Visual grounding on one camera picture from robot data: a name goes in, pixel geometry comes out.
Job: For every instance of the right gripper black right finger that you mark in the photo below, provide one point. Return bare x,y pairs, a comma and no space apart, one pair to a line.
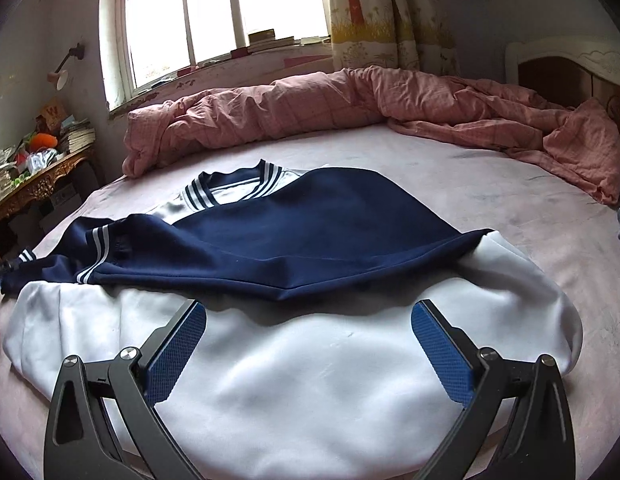
539,441

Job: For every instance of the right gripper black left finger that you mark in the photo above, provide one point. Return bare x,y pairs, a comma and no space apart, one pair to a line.
80,442

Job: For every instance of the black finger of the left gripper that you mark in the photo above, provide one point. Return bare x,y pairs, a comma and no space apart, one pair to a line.
7,266

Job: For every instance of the white and navy sweatshirt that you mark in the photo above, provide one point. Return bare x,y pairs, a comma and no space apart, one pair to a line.
336,385

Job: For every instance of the ornate gold wooden desk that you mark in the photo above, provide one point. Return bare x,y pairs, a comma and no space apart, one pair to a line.
42,185

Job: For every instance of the orange plush toy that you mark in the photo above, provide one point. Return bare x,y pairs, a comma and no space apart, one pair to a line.
42,141

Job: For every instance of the stack of books on desk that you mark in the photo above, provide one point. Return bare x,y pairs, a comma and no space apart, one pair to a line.
76,136

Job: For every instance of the pink bed sheet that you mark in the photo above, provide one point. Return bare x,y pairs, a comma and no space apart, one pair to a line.
566,233

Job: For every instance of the white framed window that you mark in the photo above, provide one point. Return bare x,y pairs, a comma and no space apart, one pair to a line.
145,42

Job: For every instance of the pink crumpled quilt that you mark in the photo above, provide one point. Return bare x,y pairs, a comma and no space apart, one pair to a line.
580,145

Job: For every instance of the books on window sill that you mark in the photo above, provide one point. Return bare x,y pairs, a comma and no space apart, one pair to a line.
266,40

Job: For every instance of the white wooden headboard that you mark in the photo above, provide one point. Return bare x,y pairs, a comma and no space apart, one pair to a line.
568,70

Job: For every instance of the patterned yellow curtain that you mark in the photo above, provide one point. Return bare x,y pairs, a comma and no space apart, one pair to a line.
411,34

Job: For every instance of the wall mounted lamp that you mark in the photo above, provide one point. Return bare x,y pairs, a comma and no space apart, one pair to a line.
59,77

